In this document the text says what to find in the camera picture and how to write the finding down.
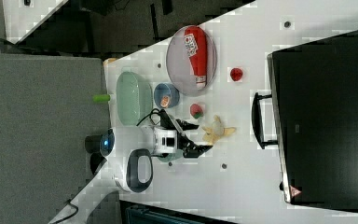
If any blue bowl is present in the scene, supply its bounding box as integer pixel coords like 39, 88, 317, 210
154, 83, 180, 108

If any grey partition panel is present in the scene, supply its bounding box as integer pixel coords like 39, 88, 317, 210
0, 54, 110, 224

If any black toaster oven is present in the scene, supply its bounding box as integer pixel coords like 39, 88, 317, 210
252, 30, 358, 213

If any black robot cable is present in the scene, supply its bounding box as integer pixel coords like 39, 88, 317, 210
135, 108, 166, 127

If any green marker cap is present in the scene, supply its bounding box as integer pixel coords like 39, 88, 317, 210
92, 94, 111, 103

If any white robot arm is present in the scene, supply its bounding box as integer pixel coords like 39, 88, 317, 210
85, 119, 210, 193

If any red strawberry toy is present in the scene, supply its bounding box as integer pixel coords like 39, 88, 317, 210
230, 68, 243, 81

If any green perforated basket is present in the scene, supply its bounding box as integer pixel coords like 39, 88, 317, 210
116, 72, 153, 126

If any grey round plate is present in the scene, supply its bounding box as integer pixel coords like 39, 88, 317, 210
166, 25, 216, 96

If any red ketchup bottle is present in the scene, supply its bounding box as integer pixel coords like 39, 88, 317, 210
184, 26, 208, 90

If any orange slice toy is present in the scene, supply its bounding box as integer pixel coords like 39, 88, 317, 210
160, 96, 171, 108

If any peeled banana toy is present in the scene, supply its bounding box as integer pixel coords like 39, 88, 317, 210
202, 115, 236, 145

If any watermelon slice toy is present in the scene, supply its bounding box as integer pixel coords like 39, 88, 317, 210
190, 104, 203, 119

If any green cup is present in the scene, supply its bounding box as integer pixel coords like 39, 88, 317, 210
158, 149, 183, 162

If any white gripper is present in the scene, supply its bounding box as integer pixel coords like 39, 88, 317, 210
153, 119, 212, 159

